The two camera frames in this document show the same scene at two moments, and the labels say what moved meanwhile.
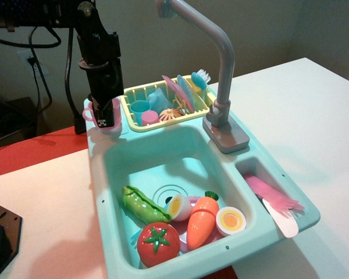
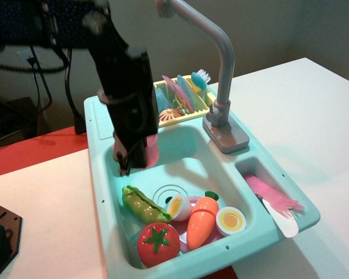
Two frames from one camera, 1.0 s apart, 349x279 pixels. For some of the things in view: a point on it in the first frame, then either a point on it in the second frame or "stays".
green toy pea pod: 143,207 stays
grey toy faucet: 222,133 stays
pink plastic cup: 88,114 -> 152,149
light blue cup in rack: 159,100 stays
